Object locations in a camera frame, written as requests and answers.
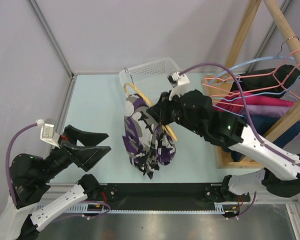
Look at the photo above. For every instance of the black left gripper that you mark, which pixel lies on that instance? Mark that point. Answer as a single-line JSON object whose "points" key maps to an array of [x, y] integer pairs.
{"points": [[89, 155]]}

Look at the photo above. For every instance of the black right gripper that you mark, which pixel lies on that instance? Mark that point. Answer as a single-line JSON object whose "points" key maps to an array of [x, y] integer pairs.
{"points": [[159, 111]]}

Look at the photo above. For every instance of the yellow clothes hanger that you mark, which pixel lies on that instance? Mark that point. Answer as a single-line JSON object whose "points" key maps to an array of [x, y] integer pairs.
{"points": [[131, 84]]}

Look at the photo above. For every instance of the purple camouflage trousers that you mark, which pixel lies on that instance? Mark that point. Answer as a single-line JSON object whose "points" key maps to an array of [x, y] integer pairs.
{"points": [[146, 142]]}

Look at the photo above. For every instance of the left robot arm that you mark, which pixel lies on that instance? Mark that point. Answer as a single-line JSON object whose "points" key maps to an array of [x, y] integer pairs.
{"points": [[28, 178]]}

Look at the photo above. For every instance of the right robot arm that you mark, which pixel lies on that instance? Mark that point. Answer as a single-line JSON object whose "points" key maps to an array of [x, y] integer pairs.
{"points": [[280, 174]]}

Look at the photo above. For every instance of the pink garment on hanger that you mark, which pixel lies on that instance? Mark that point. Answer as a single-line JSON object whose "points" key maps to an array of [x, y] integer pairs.
{"points": [[237, 106]]}

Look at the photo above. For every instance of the black garment on hanger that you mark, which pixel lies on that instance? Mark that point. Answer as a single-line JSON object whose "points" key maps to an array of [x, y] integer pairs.
{"points": [[263, 81]]}

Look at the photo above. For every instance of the lilac garment on hanger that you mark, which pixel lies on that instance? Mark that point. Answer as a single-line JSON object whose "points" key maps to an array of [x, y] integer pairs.
{"points": [[267, 110]]}

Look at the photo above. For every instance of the white plastic basket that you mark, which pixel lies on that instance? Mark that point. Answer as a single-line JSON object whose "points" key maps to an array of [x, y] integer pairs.
{"points": [[151, 78]]}

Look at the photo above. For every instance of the dark blue denim garment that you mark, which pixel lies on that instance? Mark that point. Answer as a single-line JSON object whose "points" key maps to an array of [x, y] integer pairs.
{"points": [[262, 124]]}

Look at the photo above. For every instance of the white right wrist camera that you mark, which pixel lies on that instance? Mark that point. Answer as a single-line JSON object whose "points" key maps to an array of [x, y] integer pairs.
{"points": [[179, 82]]}

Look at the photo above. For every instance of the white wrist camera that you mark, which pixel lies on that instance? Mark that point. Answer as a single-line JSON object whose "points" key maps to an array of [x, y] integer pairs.
{"points": [[179, 82], [48, 134]]}

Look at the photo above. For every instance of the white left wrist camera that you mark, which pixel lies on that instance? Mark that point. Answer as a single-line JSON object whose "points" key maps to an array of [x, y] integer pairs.
{"points": [[48, 134]]}

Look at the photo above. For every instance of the white cable duct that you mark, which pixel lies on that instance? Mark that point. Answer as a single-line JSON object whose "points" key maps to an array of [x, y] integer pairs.
{"points": [[82, 208]]}

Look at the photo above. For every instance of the pink wire hanger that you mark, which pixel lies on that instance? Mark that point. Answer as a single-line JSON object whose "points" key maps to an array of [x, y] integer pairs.
{"points": [[225, 99], [227, 80]]}

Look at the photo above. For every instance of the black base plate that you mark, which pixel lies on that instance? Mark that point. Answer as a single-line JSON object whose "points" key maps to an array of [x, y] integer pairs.
{"points": [[167, 196]]}

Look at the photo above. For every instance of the wooden clothes rack frame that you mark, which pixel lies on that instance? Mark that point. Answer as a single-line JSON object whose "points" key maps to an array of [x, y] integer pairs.
{"points": [[292, 41]]}

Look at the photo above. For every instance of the aluminium corner post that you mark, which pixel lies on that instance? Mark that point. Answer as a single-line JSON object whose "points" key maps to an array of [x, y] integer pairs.
{"points": [[39, 15]]}

